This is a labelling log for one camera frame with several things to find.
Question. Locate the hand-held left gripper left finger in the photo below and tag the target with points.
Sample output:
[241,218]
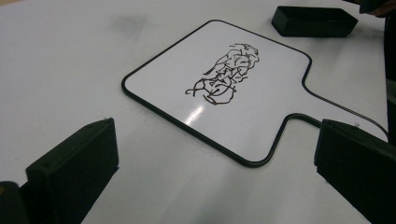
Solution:
[74,168]

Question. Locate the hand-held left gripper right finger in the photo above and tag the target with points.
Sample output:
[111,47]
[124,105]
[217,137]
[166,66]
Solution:
[358,165]

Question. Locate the black whiteboard eraser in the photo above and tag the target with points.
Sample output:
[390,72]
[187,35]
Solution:
[311,22]

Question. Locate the white paddle-shaped whiteboard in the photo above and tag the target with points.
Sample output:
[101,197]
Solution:
[186,77]

